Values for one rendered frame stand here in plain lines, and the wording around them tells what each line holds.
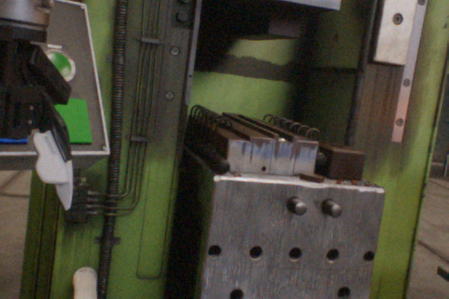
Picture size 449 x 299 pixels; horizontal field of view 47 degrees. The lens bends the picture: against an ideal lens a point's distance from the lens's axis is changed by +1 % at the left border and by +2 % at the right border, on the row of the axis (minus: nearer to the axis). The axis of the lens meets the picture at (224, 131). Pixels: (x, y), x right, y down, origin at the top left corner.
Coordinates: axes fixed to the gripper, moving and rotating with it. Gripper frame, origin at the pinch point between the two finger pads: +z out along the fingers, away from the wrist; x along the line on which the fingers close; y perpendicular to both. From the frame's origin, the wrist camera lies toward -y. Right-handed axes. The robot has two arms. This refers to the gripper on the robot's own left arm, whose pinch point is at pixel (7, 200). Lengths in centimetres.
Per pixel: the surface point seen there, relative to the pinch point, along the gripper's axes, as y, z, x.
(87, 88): -26.0, -12.5, -2.0
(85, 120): -22.3, -7.6, -0.5
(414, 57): -79, -28, 61
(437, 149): -725, 55, 257
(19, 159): -14.7, -1.6, -6.7
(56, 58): -23.8, -16.8, -6.8
